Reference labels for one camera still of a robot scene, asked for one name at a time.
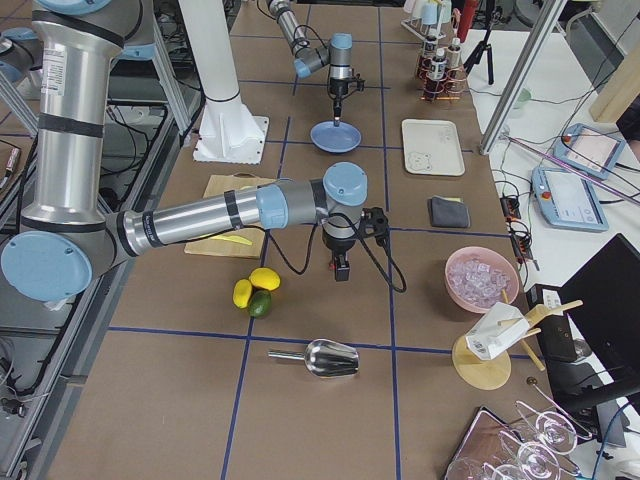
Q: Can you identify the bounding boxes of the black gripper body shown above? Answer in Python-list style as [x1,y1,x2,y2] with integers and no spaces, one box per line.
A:
[323,234,354,282]
[328,78,364,101]

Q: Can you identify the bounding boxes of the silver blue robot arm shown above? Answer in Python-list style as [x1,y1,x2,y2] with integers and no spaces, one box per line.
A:
[1,1,368,302]
[266,0,365,126]

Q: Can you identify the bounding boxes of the blue plate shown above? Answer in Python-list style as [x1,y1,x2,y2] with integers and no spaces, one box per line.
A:
[310,121,361,154]

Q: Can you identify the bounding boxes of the yellow lemon round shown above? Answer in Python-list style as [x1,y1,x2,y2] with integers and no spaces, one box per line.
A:
[249,267,281,291]

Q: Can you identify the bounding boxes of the green avocado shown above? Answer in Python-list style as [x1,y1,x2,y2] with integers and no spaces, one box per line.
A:
[247,289,272,318]

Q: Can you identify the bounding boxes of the tea bottle left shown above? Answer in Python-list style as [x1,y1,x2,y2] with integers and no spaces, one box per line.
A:
[422,31,439,75]

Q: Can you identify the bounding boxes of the tea bottle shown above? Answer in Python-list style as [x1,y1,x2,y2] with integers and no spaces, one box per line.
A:
[422,31,439,75]
[446,37,461,72]
[429,48,446,86]

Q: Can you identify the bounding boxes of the tea bottle front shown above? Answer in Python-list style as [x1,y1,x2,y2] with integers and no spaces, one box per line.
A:
[429,48,446,86]

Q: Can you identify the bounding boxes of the cream bear tray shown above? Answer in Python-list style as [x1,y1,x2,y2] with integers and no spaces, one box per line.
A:
[401,119,465,177]

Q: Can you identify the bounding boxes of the yellow plastic knife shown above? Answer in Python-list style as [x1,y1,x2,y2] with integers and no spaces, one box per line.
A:
[209,234,253,246]

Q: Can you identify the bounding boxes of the yellow lemon upper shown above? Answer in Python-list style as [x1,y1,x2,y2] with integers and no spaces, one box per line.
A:
[232,279,253,309]

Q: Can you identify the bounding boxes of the grey folded cloth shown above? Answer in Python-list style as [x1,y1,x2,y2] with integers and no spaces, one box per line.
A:
[427,196,471,228]

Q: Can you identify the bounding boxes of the steel ice scoop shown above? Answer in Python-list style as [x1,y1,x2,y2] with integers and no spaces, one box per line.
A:
[268,339,360,378]

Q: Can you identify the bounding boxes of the tea bottle right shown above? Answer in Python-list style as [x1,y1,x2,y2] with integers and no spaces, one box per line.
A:
[446,37,461,72]

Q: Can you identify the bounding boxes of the wooden cutting board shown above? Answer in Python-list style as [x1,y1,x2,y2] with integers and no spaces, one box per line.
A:
[184,174,274,259]

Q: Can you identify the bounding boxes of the pink ice bowl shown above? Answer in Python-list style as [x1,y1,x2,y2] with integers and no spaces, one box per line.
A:
[444,246,520,313]

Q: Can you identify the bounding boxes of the wooden stand with carton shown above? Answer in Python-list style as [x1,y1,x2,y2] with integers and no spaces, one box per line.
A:
[452,300,583,390]

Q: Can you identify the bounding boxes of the green small bowl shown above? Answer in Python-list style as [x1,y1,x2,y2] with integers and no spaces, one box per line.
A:
[513,88,532,110]

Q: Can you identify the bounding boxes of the blue teach pendant near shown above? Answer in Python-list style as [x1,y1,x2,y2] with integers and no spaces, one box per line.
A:
[531,167,609,232]

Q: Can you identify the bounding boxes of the blue teach pendant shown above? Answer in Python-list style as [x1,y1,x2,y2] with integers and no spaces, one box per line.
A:
[553,123,626,180]
[531,167,609,232]

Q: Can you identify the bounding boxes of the blue teach pendant far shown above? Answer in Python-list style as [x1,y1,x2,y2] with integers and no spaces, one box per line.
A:
[553,123,626,180]

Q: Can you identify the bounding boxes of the black monitor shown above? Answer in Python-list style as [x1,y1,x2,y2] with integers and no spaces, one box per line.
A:
[539,233,639,413]

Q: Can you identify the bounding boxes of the wine glass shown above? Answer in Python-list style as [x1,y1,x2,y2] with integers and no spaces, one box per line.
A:
[513,400,593,456]

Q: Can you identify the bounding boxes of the copper wire bottle rack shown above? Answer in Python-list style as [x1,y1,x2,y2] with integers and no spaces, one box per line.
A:
[417,57,466,101]

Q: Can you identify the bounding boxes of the white wire cup basket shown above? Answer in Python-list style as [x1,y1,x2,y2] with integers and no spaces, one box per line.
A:
[401,0,452,39]

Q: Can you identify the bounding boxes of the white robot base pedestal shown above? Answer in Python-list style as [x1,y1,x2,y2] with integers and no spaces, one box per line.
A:
[179,0,269,165]

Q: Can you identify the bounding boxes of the black camera tripod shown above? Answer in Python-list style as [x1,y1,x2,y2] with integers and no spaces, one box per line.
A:
[463,0,502,85]

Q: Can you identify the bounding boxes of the aluminium frame post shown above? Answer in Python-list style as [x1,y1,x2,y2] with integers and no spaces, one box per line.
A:
[479,0,567,155]

